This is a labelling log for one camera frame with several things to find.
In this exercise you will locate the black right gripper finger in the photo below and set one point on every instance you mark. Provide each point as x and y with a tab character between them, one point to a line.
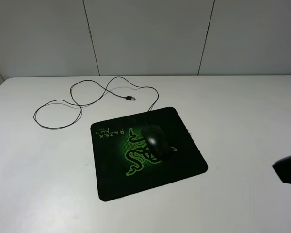
283	169

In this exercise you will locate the black computer mouse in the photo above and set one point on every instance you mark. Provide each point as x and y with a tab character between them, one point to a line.
156	140

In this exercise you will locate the black green mouse pad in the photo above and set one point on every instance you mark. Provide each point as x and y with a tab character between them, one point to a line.
123	162

